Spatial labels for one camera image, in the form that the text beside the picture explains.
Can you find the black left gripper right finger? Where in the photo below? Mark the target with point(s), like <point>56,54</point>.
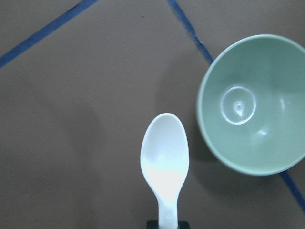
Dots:
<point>183,225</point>

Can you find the green bowl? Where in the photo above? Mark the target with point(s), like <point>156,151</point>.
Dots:
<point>251,105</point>

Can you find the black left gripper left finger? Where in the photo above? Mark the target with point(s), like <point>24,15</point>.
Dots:
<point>152,224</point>

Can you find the white plastic spoon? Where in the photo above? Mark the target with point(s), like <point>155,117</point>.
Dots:
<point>164,163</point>

